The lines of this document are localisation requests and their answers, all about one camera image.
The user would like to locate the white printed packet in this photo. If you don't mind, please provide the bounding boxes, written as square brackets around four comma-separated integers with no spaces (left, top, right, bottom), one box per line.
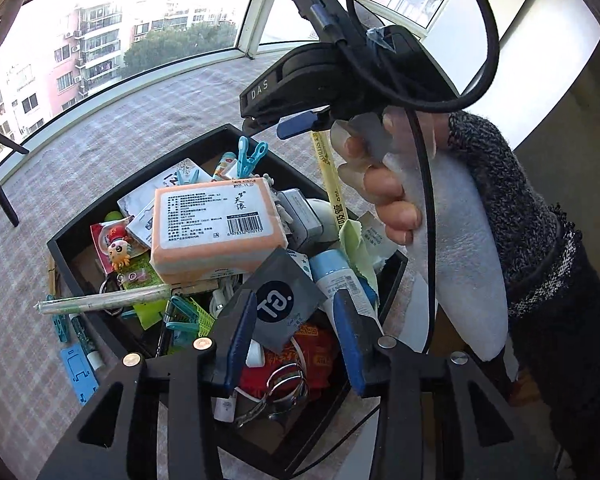
[117,158,213,221]

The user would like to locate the teal clothespin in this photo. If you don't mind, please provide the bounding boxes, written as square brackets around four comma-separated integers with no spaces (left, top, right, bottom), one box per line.
[162,295,216,336]

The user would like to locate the black container box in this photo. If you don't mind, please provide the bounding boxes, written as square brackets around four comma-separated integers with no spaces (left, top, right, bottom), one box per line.
[46,122,411,480]

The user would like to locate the teal patterned pen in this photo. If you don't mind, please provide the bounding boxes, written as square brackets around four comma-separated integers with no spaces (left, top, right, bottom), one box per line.
[70,312,103,371]

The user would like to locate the bright green packet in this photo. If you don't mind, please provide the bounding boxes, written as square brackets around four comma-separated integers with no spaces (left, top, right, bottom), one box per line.
[130,252,176,331]

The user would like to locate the cartoon keychain red pack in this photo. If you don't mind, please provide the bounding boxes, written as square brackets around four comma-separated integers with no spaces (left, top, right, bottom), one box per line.
[90,217,136,273]

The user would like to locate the grey and white charger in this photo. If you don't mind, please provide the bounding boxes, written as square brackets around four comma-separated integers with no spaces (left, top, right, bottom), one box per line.
[275,187,341,251]

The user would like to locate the small white sachet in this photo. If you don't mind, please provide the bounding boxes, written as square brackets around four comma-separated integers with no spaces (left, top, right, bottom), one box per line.
[365,212,398,261]

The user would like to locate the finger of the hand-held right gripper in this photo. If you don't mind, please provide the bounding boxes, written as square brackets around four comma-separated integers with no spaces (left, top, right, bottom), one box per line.
[242,109,333,140]

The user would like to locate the green cleaning cloth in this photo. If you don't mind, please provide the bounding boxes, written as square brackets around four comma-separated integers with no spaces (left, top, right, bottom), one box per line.
[337,220,381,301]

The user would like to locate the person's right hand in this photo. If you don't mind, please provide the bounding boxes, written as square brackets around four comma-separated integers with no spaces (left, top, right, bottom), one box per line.
[332,109,454,247]

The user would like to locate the white and blue tube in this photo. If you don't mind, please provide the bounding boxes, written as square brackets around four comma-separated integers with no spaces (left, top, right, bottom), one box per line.
[309,250,381,331]

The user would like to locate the clear wrapped green stick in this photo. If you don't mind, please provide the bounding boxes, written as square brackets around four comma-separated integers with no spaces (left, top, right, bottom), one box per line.
[35,282,173,317]

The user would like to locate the blue phone stand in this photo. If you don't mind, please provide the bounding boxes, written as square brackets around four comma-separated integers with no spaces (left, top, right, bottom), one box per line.
[60,344,100,405]

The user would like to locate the thick black gripper cable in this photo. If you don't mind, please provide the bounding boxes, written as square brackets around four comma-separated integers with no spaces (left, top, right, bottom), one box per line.
[307,0,501,356]

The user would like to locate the red snack packet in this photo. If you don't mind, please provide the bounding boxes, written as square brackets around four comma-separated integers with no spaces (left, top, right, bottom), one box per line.
[240,325,341,406]

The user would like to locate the yellow straw pack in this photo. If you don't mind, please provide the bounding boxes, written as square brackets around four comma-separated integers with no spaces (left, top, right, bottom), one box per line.
[310,130,351,226]

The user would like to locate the black tripod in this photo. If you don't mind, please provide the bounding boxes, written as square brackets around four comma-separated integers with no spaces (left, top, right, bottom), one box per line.
[0,122,31,228]

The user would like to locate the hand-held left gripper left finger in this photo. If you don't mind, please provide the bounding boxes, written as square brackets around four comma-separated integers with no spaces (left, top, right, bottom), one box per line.
[37,290,258,480]

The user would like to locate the metal binder rings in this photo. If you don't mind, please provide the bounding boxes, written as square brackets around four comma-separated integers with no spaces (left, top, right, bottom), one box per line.
[235,360,311,428]

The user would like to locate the blue clothespin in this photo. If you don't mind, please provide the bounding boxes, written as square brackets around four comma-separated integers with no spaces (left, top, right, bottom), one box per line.
[235,136,270,181]

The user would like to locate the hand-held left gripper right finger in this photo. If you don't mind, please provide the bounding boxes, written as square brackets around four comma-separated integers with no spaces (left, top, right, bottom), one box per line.
[300,292,571,480]

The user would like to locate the orange sponge pack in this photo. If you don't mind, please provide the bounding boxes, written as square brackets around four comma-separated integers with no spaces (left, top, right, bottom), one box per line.
[150,177,288,285]

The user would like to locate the grey sachet with round logo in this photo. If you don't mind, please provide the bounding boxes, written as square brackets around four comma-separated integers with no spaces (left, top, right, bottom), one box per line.
[247,247,326,353]

